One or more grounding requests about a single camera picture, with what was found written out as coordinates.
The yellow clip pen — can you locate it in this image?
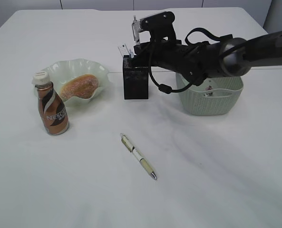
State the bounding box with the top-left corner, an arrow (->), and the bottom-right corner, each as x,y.
120,133 -> 158,181

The black cable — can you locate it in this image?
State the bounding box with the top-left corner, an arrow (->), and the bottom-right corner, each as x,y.
148,27 -> 227,95

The sugared bread roll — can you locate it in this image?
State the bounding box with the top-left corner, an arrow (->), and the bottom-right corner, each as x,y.
59,74 -> 99,101

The black clip pen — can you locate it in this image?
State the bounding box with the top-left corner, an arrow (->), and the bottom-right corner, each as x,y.
132,15 -> 140,46

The clear plastic ruler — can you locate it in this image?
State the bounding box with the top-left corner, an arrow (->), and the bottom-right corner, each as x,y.
117,44 -> 130,57

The black mesh pen holder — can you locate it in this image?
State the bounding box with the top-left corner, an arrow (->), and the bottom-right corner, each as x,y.
122,55 -> 149,100

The brown coffee bottle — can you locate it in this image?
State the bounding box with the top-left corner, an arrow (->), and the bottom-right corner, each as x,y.
32,71 -> 69,135

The green plastic basket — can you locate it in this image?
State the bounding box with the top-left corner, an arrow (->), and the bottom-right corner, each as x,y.
179,77 -> 243,116

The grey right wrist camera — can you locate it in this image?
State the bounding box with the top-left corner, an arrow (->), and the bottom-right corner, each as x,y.
139,11 -> 176,43

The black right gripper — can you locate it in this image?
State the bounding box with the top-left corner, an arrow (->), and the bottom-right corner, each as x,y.
130,40 -> 217,86

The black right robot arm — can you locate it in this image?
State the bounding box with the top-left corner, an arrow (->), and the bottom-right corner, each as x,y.
131,28 -> 282,86

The green wavy glass plate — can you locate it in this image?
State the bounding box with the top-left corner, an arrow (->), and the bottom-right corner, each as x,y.
43,58 -> 109,107

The blue clip pen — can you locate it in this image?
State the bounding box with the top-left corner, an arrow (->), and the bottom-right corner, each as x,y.
128,49 -> 135,58

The large paper ball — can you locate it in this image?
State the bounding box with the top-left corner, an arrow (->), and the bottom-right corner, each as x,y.
204,85 -> 214,97

